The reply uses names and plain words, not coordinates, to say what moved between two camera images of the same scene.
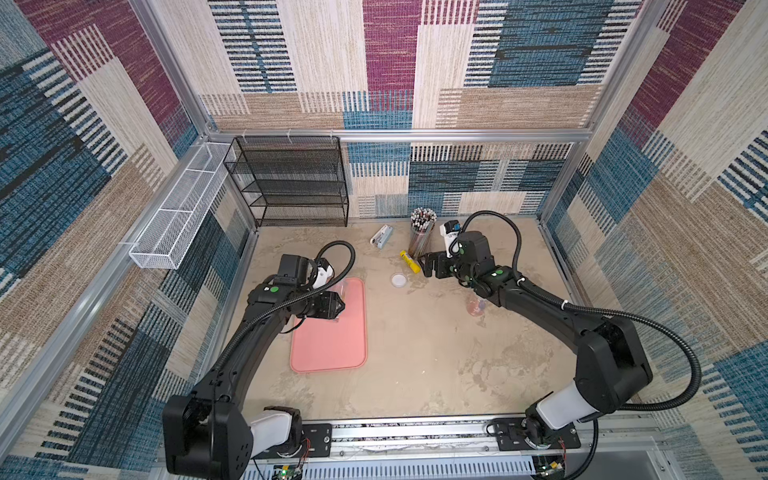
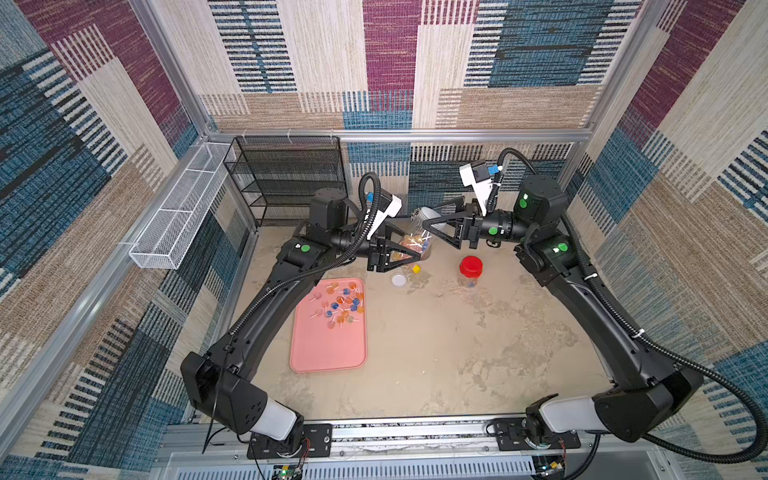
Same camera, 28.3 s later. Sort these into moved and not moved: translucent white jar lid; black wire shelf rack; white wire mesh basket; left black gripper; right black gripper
Moved: left black gripper; right black gripper
Not moved: black wire shelf rack; translucent white jar lid; white wire mesh basket
